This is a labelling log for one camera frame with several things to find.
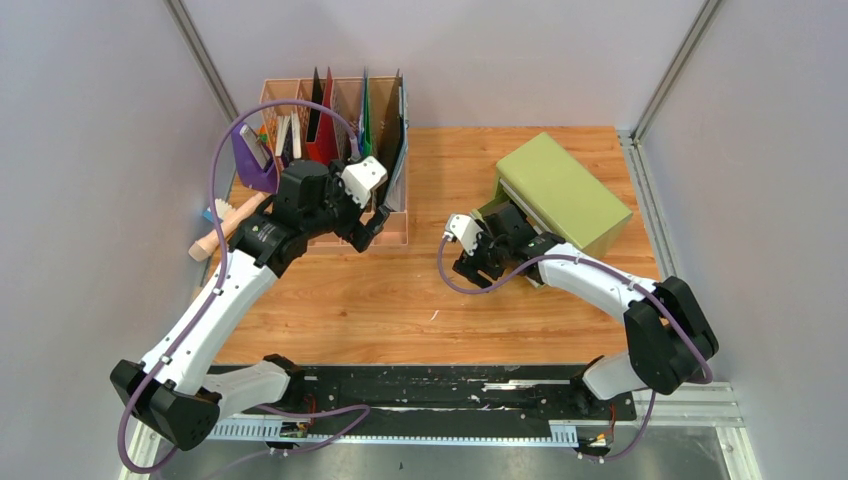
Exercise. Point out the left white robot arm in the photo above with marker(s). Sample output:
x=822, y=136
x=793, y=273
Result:
x=170, y=389

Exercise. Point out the green translucent plastic folder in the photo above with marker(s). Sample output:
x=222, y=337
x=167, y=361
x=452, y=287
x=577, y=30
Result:
x=366, y=107

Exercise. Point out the green metal drawer cabinet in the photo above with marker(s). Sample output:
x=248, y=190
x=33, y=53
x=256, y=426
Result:
x=541, y=187

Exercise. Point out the purple folder behind organizer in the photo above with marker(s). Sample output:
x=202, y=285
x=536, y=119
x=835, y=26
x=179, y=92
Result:
x=255, y=164

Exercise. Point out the beige plastic file organizer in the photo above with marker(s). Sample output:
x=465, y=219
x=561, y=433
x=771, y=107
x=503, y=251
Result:
x=302, y=185

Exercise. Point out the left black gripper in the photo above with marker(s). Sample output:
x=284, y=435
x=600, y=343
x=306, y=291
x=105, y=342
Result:
x=364, y=233

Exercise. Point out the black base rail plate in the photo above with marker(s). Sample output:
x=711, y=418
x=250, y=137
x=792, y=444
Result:
x=533, y=405

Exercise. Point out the black notebook with sticker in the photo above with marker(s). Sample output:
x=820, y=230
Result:
x=297, y=138

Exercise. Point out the blue binder folder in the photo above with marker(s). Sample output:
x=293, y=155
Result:
x=360, y=130

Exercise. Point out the red binder folder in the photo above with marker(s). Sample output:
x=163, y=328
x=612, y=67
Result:
x=320, y=141

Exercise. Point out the blue white eraser block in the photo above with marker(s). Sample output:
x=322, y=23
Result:
x=220, y=211

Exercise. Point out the beige rolled tube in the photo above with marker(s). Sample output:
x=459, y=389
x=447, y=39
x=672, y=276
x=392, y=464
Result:
x=205, y=246

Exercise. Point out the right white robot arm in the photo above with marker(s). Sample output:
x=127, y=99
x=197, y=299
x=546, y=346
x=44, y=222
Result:
x=668, y=338

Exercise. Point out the orange yellow booklet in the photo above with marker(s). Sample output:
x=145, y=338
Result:
x=284, y=142

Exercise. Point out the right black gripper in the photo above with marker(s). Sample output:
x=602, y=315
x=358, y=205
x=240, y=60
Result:
x=470, y=272

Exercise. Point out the black clipboard blue back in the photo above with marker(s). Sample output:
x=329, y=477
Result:
x=391, y=138

